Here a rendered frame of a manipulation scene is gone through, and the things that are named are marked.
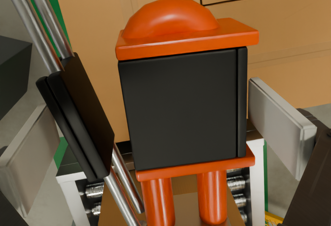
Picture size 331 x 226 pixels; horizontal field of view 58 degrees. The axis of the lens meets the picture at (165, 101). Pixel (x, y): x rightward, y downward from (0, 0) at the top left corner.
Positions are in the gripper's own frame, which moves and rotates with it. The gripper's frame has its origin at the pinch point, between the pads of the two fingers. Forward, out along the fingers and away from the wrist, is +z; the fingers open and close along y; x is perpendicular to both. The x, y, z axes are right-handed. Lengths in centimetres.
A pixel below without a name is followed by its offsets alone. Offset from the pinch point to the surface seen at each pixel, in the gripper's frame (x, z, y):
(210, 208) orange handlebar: -7.4, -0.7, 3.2
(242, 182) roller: -68, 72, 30
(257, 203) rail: -75, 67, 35
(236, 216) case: -54, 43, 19
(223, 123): 0.2, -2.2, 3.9
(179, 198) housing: -9.0, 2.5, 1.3
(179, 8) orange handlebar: 6.5, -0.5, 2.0
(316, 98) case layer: -37, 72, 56
